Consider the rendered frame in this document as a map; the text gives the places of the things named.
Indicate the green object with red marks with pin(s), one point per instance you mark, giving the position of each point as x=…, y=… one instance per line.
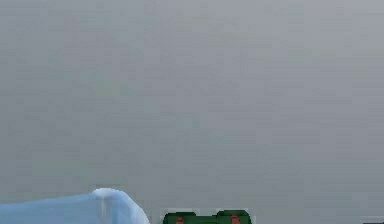
x=206, y=219

